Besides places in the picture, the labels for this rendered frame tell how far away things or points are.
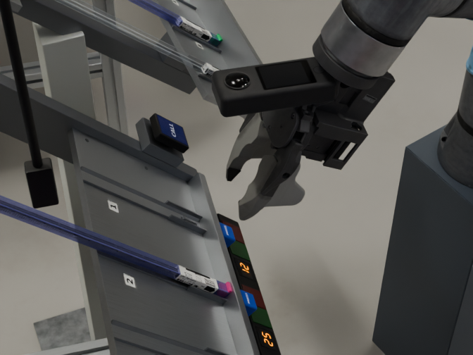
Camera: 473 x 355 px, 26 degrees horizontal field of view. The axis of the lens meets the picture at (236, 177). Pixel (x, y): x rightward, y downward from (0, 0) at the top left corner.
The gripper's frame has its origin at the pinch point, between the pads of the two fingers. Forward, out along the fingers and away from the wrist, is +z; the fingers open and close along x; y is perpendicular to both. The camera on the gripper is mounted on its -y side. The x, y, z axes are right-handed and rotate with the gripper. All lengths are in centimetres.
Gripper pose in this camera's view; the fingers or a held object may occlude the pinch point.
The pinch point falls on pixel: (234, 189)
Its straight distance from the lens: 109.1
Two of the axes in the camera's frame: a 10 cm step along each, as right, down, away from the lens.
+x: -2.4, -7.1, 6.6
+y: 8.5, 1.8, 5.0
